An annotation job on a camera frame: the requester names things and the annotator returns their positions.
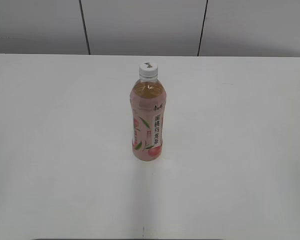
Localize pink peach tea bottle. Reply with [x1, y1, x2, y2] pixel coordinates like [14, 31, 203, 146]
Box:
[129, 74, 167, 162]

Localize white bottle cap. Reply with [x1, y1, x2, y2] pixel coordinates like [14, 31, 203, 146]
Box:
[139, 61, 158, 78]

